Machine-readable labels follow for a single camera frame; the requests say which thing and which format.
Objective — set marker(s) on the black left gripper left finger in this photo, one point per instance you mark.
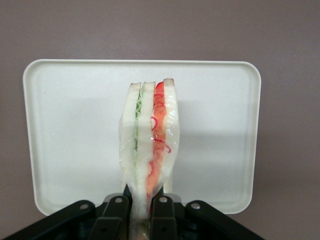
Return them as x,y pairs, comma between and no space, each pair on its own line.
112,215

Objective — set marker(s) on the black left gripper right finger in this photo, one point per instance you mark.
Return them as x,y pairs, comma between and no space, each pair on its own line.
163,215

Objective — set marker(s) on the triangle sandwich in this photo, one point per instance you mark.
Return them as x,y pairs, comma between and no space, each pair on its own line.
147,130

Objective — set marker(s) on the beige plastic tray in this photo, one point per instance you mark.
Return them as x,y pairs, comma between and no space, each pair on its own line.
75,125

